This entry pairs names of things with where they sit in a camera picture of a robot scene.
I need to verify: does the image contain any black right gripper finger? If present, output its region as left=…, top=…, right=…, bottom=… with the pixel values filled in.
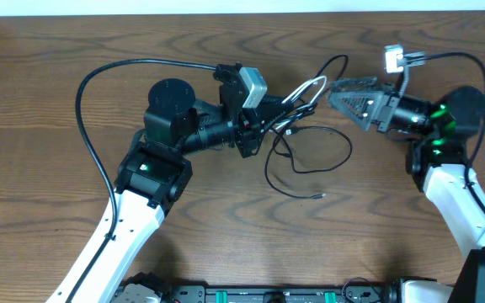
left=331, top=77, right=377, bottom=91
left=328, top=90, right=385, bottom=131

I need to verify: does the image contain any black USB cable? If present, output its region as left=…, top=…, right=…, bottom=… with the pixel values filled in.
left=264, top=54, right=354, bottom=200

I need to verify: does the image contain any white USB cable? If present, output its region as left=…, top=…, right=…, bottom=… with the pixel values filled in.
left=274, top=75, right=328, bottom=131

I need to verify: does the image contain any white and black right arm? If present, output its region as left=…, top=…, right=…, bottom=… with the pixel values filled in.
left=328, top=77, right=485, bottom=302

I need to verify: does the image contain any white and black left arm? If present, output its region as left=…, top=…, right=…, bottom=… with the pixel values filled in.
left=49, top=64, right=293, bottom=302

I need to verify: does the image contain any black right camera cable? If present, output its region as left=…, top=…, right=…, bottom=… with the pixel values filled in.
left=402, top=50, right=485, bottom=249

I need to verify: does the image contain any black camera cable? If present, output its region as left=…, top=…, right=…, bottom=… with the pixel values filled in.
left=402, top=50, right=485, bottom=249
left=63, top=58, right=221, bottom=303

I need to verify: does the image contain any black left camera cable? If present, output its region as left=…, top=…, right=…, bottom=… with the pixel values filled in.
left=63, top=58, right=221, bottom=303

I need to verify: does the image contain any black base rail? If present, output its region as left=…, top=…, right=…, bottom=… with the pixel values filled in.
left=164, top=284, right=465, bottom=303

